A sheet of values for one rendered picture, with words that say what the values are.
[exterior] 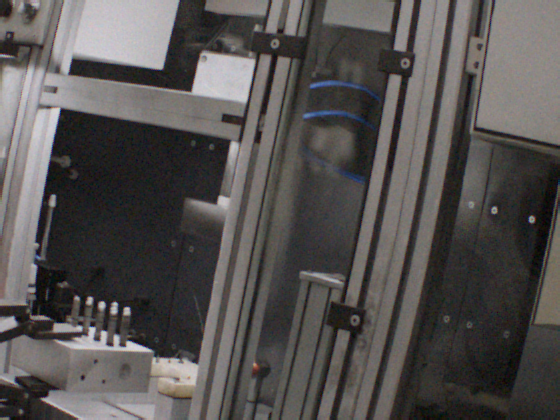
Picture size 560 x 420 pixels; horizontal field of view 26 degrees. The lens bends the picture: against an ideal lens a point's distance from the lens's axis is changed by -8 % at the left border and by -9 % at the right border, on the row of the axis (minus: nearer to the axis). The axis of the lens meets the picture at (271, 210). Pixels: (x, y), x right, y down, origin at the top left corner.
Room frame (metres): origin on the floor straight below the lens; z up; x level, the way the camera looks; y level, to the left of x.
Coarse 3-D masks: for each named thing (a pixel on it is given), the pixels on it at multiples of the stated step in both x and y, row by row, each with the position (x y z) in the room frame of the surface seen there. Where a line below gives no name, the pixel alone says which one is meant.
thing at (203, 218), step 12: (240, 144) 1.71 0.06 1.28; (228, 156) 1.71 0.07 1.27; (228, 168) 1.71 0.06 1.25; (228, 180) 1.71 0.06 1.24; (228, 192) 1.71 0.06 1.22; (192, 204) 1.71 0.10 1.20; (204, 204) 1.70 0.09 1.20; (216, 204) 1.70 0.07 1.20; (228, 204) 1.71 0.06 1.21; (192, 216) 1.71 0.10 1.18; (204, 216) 1.70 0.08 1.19; (216, 216) 1.68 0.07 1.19; (180, 228) 1.72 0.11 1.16; (192, 228) 1.71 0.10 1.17; (204, 228) 1.69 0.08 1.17; (216, 228) 1.68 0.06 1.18; (216, 240) 1.68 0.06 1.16
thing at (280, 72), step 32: (288, 32) 1.42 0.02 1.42; (32, 64) 1.69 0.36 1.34; (288, 64) 1.41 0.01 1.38; (256, 96) 1.43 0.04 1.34; (32, 128) 1.67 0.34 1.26; (256, 128) 1.43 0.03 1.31; (32, 160) 1.68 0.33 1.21; (256, 192) 1.41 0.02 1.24; (0, 224) 1.69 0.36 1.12; (32, 224) 1.70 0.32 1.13; (256, 224) 1.41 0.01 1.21; (32, 256) 1.70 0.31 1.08; (224, 256) 1.43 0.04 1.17; (0, 288) 1.68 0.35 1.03; (0, 320) 1.67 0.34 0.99; (0, 352) 1.67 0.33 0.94; (224, 352) 1.41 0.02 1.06; (224, 384) 1.41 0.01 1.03; (192, 416) 1.43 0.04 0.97
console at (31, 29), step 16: (0, 0) 1.73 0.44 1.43; (16, 0) 1.72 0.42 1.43; (32, 0) 1.68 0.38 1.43; (48, 0) 1.68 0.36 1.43; (0, 16) 1.73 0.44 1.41; (16, 16) 1.72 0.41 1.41; (32, 16) 1.69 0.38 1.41; (48, 16) 1.68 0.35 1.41; (0, 32) 1.73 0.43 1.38; (16, 32) 1.71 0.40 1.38; (32, 32) 1.69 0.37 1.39
